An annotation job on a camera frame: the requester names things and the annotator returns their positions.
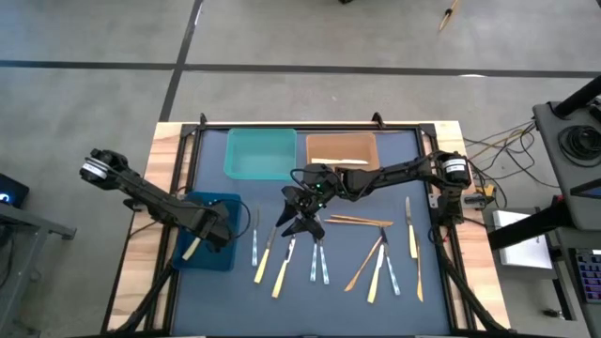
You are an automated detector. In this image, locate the grey side table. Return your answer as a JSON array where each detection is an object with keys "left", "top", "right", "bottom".
[{"left": 0, "top": 202, "right": 79, "bottom": 337}]

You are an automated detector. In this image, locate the orange plastic bin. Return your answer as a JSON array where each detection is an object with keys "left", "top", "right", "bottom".
[{"left": 305, "top": 131, "right": 381, "bottom": 174}]

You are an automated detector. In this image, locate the black slanted bar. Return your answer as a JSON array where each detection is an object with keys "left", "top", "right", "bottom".
[{"left": 486, "top": 195, "right": 578, "bottom": 253}]

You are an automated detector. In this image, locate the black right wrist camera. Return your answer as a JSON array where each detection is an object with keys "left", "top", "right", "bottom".
[{"left": 281, "top": 184, "right": 306, "bottom": 207}]

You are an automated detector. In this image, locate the black aluminium table frame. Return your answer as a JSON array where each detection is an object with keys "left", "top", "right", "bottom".
[{"left": 100, "top": 112, "right": 513, "bottom": 338}]

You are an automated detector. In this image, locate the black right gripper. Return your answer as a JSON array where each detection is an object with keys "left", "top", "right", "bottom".
[{"left": 275, "top": 174, "right": 347, "bottom": 238}]

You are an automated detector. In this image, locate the grey equipment cart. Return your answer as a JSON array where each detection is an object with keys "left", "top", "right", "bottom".
[{"left": 532, "top": 100, "right": 601, "bottom": 232}]

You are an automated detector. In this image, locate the teal plastic bin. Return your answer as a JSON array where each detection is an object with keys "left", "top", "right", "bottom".
[{"left": 223, "top": 128, "right": 299, "bottom": 182}]

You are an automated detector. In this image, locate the black cart pole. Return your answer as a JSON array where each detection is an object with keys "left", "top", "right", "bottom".
[{"left": 552, "top": 74, "right": 601, "bottom": 118}]

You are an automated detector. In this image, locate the blue patterned handle knife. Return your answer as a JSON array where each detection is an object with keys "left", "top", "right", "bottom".
[
  {"left": 308, "top": 237, "right": 319, "bottom": 283},
  {"left": 380, "top": 227, "right": 402, "bottom": 297}
]

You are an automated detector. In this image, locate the yellow stick tool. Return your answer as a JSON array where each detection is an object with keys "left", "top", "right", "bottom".
[{"left": 438, "top": 0, "right": 462, "bottom": 33}]

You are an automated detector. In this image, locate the white box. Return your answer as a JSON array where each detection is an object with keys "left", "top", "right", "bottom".
[{"left": 490, "top": 208, "right": 555, "bottom": 271}]

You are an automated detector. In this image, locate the floor cable bundle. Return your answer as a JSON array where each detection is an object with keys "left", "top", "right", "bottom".
[{"left": 462, "top": 119, "right": 562, "bottom": 189}]

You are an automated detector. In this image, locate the yellow clamp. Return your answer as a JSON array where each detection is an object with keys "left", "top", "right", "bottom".
[{"left": 474, "top": 184, "right": 498, "bottom": 203}]

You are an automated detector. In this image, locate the dark blue plastic bin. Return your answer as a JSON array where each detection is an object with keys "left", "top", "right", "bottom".
[{"left": 172, "top": 191, "right": 243, "bottom": 272}]

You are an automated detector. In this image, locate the black cable coil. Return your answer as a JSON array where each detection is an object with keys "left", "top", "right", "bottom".
[{"left": 557, "top": 124, "right": 601, "bottom": 168}]

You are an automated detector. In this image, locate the keypad with blue keys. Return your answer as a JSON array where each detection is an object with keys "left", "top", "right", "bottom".
[{"left": 573, "top": 247, "right": 601, "bottom": 305}]

